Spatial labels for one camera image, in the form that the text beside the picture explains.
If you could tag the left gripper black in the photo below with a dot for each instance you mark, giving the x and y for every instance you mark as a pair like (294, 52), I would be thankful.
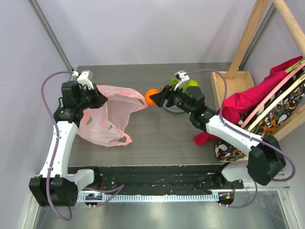
(100, 99)

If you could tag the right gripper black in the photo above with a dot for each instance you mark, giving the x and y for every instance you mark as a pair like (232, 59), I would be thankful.
(165, 96)

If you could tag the pink plastic bag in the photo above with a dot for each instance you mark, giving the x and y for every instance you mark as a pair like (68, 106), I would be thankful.
(106, 125)

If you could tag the green pear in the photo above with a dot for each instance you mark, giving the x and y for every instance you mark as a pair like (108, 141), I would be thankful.
(190, 83)

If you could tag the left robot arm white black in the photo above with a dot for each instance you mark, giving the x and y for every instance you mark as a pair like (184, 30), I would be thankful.
(53, 182)

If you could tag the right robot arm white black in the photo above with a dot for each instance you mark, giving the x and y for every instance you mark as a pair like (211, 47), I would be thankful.
(264, 158)

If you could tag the green grapes bunch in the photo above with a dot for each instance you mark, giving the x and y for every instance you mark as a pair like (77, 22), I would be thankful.
(174, 82)

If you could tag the grey plate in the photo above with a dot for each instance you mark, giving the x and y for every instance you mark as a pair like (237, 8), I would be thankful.
(173, 109)

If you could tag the magenta cloth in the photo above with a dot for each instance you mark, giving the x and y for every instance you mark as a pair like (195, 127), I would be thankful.
(238, 104)

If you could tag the patterned black orange cloth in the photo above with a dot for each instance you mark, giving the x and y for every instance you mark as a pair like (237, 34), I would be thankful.
(281, 108)

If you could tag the wooden round pole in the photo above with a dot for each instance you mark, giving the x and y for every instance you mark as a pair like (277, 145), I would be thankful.
(291, 23)

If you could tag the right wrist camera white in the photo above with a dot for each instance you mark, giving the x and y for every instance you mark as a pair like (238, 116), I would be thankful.
(182, 79)

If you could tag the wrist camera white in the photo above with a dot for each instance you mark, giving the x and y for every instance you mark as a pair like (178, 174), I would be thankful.
(84, 78)
(182, 79)

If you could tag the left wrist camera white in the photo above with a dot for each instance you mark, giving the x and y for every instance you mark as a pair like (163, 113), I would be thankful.
(84, 78)

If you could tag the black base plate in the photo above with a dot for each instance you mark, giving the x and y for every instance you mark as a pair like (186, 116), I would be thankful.
(163, 180)

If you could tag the white slotted cable duct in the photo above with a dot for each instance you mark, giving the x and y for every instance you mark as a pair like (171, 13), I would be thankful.
(84, 197)

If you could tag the aluminium frame rail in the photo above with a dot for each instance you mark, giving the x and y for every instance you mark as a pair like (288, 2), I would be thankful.
(49, 31)

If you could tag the wooden upright post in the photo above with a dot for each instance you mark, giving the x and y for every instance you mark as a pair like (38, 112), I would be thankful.
(250, 29)

